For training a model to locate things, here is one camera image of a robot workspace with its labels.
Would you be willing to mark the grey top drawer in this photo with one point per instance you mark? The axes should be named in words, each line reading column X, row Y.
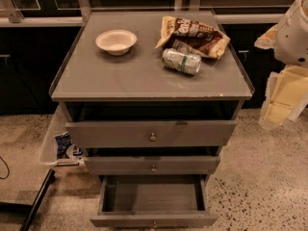
column 110, row 134

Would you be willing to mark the grey drawer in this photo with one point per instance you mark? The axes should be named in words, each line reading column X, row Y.
column 152, row 165
column 110, row 134
column 153, row 201

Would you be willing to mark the black floor bar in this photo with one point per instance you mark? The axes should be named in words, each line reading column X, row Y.
column 49, row 178

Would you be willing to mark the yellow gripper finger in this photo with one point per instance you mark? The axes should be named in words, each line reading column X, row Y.
column 286, row 96
column 267, row 40

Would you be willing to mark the grey middle drawer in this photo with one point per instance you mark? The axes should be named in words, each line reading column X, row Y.
column 152, row 165

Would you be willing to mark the silver green soda can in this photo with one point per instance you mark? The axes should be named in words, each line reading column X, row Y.
column 185, row 63

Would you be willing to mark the blue snack packet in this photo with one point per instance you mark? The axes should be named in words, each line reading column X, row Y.
column 65, row 148

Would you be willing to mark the brown chip bag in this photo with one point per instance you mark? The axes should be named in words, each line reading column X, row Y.
column 192, row 37

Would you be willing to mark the grey bottom drawer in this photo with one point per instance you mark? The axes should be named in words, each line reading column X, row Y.
column 153, row 201

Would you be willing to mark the white paper bowl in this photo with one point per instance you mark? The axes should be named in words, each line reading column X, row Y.
column 116, row 42

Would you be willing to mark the clear plastic bin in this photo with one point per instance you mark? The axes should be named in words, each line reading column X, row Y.
column 48, row 153

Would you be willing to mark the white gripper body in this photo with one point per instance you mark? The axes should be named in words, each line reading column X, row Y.
column 293, row 38

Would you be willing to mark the grey drawer cabinet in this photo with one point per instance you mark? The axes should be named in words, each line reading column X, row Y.
column 96, row 86

